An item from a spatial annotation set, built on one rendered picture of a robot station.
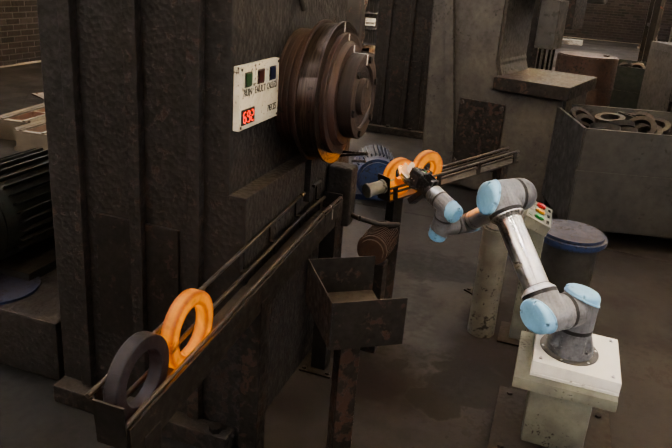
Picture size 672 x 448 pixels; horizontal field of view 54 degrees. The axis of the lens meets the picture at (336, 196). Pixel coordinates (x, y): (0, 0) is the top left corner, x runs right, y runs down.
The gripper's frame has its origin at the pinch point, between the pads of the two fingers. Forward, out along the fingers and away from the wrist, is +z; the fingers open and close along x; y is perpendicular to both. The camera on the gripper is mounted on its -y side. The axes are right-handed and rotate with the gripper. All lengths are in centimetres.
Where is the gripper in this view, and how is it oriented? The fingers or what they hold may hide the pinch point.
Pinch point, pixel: (400, 168)
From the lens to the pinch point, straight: 274.2
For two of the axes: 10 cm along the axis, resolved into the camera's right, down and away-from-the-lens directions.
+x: -8.1, 1.4, -5.7
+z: -5.3, -5.8, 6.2
